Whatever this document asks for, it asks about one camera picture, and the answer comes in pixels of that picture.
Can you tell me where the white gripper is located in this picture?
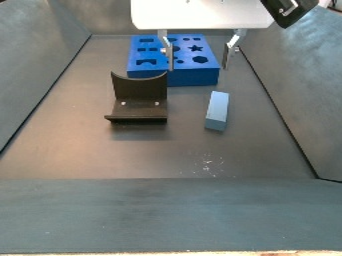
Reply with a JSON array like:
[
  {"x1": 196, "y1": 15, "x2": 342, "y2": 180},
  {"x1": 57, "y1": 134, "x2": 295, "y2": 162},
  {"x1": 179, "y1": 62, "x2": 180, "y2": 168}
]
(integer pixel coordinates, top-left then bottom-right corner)
[{"x1": 131, "y1": 0, "x2": 274, "y2": 71}]

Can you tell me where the light blue rectangular block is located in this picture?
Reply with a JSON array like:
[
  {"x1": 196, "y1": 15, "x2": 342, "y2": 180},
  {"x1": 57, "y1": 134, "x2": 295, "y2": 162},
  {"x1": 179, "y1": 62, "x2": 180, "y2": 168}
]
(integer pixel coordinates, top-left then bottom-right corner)
[{"x1": 204, "y1": 91, "x2": 230, "y2": 131}]

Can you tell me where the blue foam shape board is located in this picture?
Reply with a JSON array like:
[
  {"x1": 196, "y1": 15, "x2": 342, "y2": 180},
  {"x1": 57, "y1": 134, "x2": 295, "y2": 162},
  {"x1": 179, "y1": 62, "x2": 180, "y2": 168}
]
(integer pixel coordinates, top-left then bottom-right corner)
[{"x1": 127, "y1": 34, "x2": 220, "y2": 86}]

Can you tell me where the black curved fixture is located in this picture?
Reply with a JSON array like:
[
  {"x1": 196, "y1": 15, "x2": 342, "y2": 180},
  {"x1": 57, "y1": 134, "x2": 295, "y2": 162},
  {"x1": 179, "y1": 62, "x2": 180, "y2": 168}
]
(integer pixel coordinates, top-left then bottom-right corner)
[{"x1": 104, "y1": 72, "x2": 168, "y2": 123}]

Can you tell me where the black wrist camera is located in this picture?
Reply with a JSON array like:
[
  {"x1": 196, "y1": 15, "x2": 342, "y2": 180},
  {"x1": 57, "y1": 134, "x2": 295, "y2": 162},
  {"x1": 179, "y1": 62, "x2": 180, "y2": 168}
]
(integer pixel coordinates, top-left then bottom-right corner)
[{"x1": 259, "y1": 0, "x2": 319, "y2": 28}]

